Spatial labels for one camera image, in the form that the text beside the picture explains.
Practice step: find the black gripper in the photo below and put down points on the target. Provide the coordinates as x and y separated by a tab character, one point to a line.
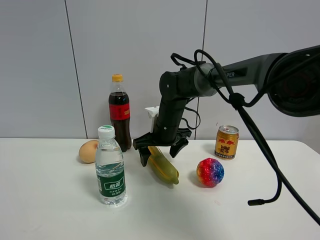
173	137

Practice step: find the toy corn cob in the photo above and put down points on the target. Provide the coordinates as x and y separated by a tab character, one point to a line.
162	167

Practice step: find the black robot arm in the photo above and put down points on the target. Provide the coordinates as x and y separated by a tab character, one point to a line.
291	81

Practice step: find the water bottle green label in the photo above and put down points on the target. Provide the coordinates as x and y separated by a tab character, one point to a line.
110	169

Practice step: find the rainbow spiky ball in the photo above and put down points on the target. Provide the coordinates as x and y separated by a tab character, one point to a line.
210	172

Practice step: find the cola bottle yellow cap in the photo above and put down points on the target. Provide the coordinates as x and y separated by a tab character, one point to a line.
119	112

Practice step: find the gold energy drink can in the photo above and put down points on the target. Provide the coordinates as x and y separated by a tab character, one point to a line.
226	142

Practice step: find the peach fruit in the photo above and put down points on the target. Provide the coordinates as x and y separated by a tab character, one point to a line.
87	151

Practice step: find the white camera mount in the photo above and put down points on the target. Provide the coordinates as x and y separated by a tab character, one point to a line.
153	115

